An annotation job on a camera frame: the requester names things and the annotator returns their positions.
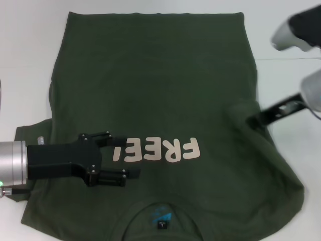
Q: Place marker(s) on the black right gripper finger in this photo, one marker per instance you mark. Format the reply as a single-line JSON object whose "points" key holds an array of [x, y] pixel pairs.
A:
{"points": [[255, 121]]}

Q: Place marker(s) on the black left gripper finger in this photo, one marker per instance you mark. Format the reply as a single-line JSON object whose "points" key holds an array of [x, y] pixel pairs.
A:
{"points": [[110, 178], [120, 140]]}

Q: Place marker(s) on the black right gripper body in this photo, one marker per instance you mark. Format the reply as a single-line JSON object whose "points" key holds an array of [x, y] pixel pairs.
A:
{"points": [[273, 115]]}

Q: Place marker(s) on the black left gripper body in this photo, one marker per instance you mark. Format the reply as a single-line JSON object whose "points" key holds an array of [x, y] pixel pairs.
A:
{"points": [[60, 158]]}

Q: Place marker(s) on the dark green printed t-shirt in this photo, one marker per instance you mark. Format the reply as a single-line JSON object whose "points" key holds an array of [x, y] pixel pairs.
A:
{"points": [[150, 75]]}

